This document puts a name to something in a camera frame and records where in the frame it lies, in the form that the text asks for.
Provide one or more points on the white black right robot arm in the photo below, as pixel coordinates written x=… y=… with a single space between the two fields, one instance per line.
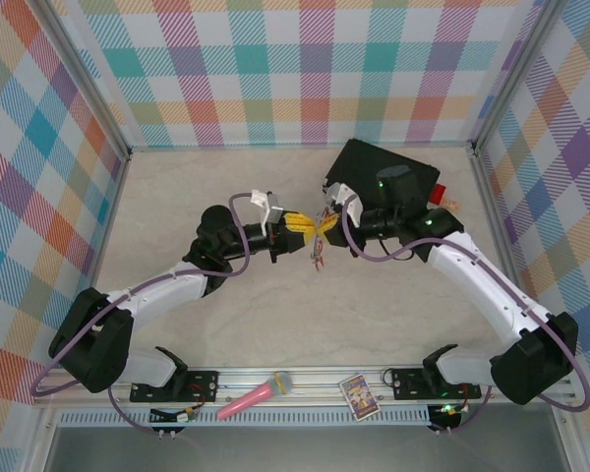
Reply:
x=477 y=275

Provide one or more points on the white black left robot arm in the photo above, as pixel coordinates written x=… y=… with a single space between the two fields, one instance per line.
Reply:
x=167 y=285

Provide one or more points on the red toy building brick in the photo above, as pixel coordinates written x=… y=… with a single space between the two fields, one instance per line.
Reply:
x=438 y=193

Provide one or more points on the black ribbed briefcase chrome fittings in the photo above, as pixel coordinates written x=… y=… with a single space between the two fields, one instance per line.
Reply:
x=359 y=162

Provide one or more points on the red lighter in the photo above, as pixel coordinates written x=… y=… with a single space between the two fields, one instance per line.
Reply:
x=451 y=205

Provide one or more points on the small picture card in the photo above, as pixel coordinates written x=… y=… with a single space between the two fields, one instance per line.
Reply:
x=359 y=395

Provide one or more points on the pink toy microphone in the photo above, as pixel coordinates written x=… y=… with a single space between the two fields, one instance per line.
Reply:
x=251 y=395

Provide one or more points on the grey metal panel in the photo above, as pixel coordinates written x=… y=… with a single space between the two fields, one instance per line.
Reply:
x=300 y=450

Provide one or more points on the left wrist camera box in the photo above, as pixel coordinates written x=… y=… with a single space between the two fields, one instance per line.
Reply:
x=270 y=209

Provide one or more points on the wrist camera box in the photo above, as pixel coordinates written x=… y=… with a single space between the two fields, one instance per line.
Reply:
x=270 y=209
x=346 y=199

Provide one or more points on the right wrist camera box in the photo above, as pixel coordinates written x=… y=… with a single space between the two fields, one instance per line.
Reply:
x=346 y=199

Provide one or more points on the aluminium side rail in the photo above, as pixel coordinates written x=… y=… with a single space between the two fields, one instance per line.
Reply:
x=114 y=206
x=489 y=196

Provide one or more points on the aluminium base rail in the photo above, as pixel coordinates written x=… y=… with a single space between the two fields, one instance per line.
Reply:
x=324 y=381

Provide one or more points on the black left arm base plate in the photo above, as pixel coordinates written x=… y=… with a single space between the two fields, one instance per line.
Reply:
x=201 y=383

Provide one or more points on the aluminium frame post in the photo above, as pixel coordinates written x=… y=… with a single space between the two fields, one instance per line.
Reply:
x=515 y=74
x=86 y=78

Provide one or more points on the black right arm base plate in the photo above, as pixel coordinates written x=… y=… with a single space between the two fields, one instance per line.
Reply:
x=408 y=383

